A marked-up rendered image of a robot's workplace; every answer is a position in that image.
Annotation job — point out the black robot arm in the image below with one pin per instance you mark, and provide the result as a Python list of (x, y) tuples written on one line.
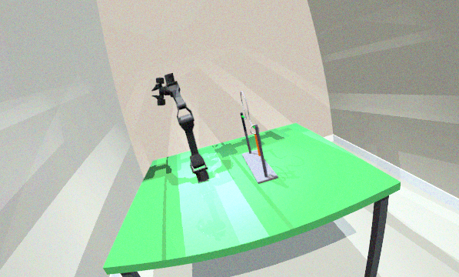
[(187, 124)]

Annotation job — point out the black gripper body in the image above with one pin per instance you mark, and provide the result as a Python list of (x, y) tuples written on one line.
[(162, 91)]

